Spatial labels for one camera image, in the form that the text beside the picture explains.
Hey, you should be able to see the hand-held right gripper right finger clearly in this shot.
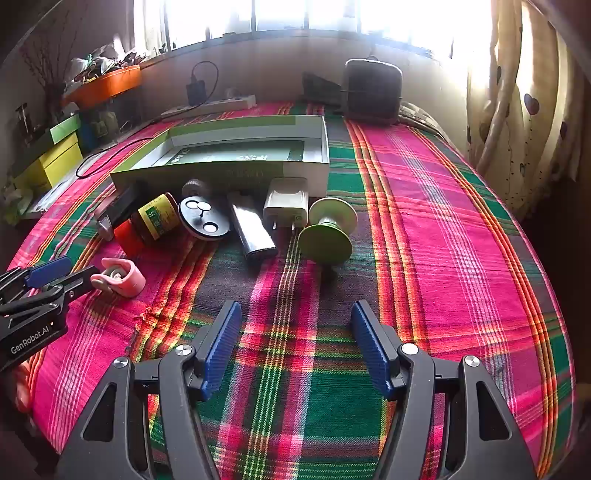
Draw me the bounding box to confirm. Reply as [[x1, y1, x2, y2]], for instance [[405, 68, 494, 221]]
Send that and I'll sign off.
[[350, 300, 539, 480]]

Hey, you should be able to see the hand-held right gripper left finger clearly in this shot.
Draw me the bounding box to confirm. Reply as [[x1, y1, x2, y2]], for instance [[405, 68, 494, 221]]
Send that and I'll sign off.
[[55, 300, 243, 480]]

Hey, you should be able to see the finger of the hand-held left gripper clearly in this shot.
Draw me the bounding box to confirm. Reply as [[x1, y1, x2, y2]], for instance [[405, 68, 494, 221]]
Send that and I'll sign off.
[[0, 265, 101, 319], [0, 257, 72, 301]]

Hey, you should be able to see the pink plastic clip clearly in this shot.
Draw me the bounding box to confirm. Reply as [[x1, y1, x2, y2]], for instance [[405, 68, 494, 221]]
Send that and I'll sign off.
[[90, 257, 146, 297]]

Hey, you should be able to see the brown medicine bottle red cap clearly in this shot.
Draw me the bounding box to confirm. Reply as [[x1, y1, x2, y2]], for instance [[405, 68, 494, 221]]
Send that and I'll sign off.
[[113, 193, 181, 257]]

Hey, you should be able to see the green plastic spool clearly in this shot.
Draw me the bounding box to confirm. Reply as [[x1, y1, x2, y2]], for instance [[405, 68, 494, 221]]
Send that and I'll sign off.
[[298, 198, 358, 266]]

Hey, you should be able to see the silver lighter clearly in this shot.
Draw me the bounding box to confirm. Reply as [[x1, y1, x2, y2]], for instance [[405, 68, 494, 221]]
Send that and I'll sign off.
[[226, 191, 279, 266]]

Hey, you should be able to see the black round disc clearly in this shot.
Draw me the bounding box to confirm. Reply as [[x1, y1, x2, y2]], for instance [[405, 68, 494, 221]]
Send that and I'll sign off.
[[178, 196, 230, 241]]

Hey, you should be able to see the white knurled cap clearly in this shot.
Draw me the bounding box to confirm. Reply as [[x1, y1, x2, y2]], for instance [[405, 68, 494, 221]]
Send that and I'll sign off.
[[181, 179, 211, 199]]

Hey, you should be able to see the white charger plug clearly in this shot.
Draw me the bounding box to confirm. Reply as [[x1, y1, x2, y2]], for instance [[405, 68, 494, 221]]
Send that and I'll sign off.
[[262, 178, 309, 234]]

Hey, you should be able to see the green cardboard box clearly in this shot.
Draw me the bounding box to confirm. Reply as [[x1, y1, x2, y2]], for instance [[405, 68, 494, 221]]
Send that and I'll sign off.
[[110, 114, 331, 197]]

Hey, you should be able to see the white paper sheet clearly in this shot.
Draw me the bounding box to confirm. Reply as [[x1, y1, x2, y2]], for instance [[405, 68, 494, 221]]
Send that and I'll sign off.
[[23, 180, 75, 217]]

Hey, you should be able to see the green crumpled paper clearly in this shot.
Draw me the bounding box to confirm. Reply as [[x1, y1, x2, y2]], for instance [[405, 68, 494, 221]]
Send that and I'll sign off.
[[2, 185, 33, 222]]

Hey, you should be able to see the yellow box with green lid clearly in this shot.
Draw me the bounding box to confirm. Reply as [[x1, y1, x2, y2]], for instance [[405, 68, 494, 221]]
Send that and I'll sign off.
[[11, 113, 85, 195]]

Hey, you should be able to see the pink green plaid blanket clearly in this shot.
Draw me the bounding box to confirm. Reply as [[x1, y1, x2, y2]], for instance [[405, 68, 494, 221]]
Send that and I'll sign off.
[[9, 102, 578, 480]]

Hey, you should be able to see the glass pump bottle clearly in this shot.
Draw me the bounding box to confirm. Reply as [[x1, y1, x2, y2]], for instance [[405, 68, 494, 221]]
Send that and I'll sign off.
[[16, 104, 35, 139]]

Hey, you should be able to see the glass tank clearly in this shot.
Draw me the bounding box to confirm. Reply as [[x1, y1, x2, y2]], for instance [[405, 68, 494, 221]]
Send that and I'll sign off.
[[78, 99, 139, 144]]

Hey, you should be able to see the orange planter tray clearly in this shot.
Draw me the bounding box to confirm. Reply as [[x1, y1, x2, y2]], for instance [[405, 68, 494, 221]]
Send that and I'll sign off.
[[62, 65, 141, 109]]

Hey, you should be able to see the dry twig bundle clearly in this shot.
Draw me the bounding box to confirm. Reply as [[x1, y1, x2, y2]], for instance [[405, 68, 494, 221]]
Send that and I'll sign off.
[[18, 28, 75, 93]]

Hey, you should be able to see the white power strip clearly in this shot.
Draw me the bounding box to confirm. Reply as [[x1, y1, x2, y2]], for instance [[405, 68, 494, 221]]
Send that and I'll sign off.
[[161, 95, 257, 118]]

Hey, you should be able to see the striped cloth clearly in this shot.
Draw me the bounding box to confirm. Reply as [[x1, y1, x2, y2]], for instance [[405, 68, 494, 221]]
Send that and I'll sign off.
[[399, 104, 458, 144]]

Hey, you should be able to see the black speaker box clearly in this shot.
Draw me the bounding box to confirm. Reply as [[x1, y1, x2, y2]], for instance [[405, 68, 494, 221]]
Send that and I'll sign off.
[[344, 58, 403, 123]]

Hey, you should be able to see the dark wedge-shaped object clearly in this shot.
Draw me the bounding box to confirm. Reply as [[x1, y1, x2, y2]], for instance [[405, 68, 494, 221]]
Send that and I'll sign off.
[[302, 71, 345, 104]]

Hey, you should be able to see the cream heart-print curtain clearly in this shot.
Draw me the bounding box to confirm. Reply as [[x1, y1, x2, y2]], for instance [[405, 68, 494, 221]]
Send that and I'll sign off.
[[466, 0, 583, 217]]

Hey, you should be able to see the window with metal bars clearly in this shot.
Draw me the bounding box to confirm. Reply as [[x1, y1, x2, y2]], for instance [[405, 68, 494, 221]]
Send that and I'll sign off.
[[134, 0, 462, 51]]

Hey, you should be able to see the black charging cable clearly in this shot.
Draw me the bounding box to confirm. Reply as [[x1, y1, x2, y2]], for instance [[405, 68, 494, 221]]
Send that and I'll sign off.
[[76, 61, 220, 178]]

